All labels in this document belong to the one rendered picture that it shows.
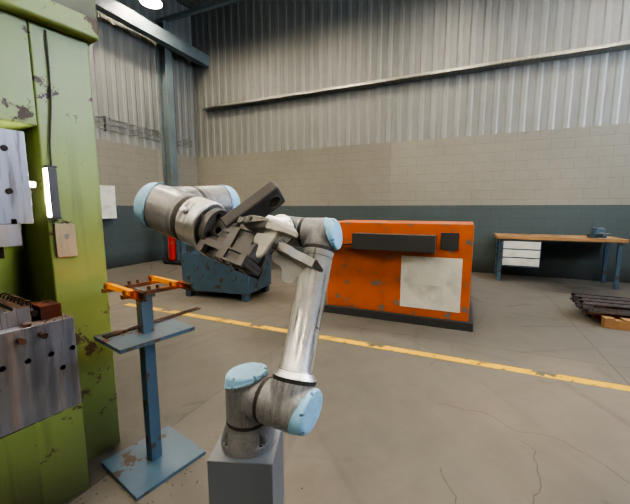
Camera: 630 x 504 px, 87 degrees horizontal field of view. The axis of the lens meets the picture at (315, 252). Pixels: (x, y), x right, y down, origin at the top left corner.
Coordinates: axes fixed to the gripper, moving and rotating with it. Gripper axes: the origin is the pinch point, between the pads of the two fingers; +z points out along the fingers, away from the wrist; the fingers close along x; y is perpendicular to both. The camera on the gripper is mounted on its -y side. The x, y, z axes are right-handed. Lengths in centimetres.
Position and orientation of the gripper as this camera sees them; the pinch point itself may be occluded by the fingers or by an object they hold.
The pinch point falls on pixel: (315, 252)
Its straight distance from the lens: 53.1
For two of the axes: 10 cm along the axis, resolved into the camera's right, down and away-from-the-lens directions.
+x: -2.5, -3.8, -8.9
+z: 8.7, 3.1, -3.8
